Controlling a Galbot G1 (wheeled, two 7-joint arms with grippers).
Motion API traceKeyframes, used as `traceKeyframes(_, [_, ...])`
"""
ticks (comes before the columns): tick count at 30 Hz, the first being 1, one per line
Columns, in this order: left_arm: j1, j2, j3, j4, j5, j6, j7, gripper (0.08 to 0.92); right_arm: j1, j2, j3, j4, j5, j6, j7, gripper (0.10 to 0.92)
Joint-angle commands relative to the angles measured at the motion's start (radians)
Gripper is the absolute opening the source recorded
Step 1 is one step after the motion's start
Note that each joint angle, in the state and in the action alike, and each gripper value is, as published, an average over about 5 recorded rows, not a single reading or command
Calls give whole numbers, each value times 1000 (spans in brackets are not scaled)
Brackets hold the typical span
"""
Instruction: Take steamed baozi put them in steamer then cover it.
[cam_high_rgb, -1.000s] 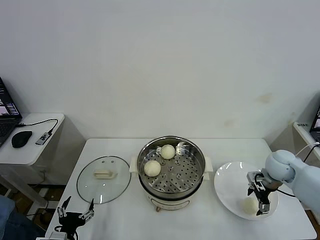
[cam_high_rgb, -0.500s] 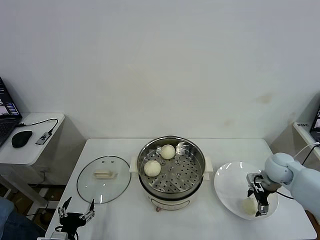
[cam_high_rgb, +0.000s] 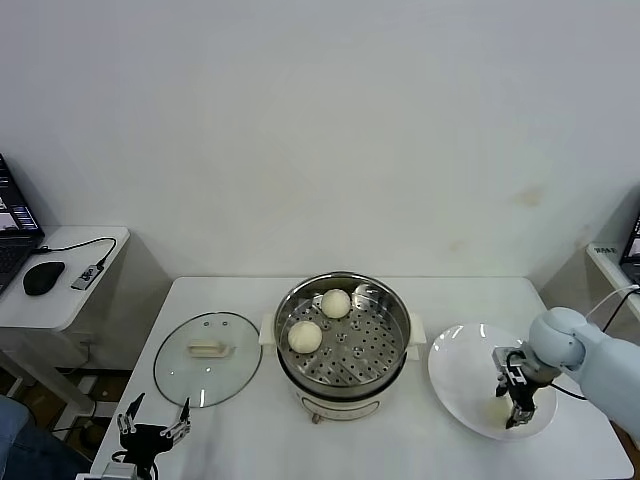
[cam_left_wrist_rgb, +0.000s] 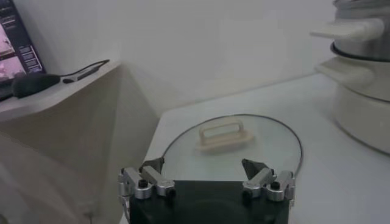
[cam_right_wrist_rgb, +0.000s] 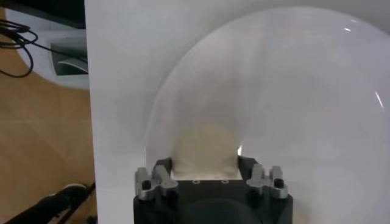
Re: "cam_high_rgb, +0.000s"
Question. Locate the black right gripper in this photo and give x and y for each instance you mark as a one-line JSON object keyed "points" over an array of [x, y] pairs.
{"points": [[522, 387]]}

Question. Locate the stainless steel steamer basket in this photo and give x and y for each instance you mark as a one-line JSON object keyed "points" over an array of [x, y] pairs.
{"points": [[370, 340]]}

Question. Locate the round glass pot lid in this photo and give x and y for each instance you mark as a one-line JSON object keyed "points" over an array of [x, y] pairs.
{"points": [[207, 370]]}

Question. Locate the white steamed baozi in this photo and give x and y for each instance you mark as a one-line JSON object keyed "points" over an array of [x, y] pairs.
{"points": [[305, 336], [335, 303], [494, 411]]}

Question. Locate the black open laptop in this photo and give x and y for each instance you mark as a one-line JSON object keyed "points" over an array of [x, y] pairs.
{"points": [[631, 250], [12, 225]]}

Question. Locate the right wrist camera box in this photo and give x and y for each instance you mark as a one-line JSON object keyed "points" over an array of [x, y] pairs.
{"points": [[500, 356]]}

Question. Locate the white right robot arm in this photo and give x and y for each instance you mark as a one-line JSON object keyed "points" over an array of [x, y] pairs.
{"points": [[600, 360]]}

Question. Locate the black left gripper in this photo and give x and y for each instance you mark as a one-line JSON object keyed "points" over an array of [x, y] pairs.
{"points": [[142, 440]]}

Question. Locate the small printed label sticker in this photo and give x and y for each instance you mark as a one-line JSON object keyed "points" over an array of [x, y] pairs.
{"points": [[605, 249]]}

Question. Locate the black floor stand bar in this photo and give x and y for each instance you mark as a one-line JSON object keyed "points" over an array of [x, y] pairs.
{"points": [[90, 371]]}

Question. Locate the white round plate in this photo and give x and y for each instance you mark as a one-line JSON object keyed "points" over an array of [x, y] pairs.
{"points": [[460, 370]]}

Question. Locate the black computer mouse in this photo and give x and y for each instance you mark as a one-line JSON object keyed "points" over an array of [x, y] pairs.
{"points": [[42, 277]]}

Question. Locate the brown round floor object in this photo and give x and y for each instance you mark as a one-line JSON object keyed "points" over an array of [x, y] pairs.
{"points": [[90, 435]]}

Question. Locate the cream electric cooker base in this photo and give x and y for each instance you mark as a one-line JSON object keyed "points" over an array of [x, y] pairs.
{"points": [[340, 402]]}

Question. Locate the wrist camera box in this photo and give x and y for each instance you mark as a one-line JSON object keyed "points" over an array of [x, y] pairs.
{"points": [[500, 356], [120, 471]]}

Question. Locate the person's leg in blue jeans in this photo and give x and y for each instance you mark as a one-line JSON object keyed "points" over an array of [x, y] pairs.
{"points": [[30, 445]]}

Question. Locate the silver USB hub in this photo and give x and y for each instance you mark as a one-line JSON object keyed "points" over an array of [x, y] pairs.
{"points": [[86, 277]]}

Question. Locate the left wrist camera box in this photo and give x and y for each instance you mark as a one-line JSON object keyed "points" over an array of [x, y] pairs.
{"points": [[120, 471]]}

